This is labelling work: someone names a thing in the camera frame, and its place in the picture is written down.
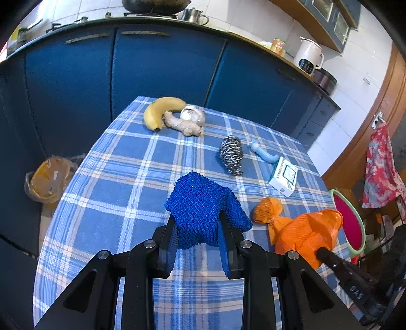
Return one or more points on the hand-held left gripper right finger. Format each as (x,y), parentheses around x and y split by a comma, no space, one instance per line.
(226,253)

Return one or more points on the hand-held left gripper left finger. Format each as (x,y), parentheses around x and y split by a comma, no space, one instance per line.
(171,250)

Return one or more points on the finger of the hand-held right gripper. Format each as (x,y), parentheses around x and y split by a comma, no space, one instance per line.
(333,261)

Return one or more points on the orange mesh bag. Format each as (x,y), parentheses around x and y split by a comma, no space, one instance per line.
(301,234)

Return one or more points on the red bin with green rim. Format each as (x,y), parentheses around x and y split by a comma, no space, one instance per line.
(347,215)

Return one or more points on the blue knitted cloth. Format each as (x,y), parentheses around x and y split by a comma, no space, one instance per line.
(203,206)

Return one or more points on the blue plaid tablecloth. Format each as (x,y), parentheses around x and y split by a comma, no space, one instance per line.
(127,196)

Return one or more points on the white medicine box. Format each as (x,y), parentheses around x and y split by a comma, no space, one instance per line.
(284,177)

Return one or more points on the red floral cloth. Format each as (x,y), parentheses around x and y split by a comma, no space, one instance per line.
(379,168)

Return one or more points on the pale blue tube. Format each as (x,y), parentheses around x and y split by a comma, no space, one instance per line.
(263,154)

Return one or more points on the ginger root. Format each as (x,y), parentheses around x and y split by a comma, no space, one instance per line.
(184,125)

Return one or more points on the garlic bulb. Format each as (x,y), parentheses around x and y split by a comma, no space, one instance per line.
(195,115)

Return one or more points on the yellow banana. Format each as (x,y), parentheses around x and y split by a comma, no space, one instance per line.
(155,111)

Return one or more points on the clear bag with yellow contents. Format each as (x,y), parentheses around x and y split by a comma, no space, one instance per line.
(47,179)

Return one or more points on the wooden door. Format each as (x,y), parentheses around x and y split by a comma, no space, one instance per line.
(387,95)

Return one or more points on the black rice cooker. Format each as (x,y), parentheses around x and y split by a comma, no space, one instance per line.
(325,81)

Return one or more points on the blue lower kitchen cabinets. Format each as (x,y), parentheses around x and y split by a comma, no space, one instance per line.
(79,79)

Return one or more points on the white electric kettle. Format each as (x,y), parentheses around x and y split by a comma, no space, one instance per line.
(306,55)

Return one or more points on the yellow tin can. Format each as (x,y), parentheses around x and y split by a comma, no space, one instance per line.
(278,46)

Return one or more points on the metal teapot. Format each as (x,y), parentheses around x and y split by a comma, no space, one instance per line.
(192,16)

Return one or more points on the gas stove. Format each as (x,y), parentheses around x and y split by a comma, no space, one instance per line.
(79,22)

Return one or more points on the black wok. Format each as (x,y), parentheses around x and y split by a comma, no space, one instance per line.
(155,4)

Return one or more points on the white wall socket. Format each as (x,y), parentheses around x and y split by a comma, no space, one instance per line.
(367,78)

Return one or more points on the blue upper wall cabinet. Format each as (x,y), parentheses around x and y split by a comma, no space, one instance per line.
(330,19)

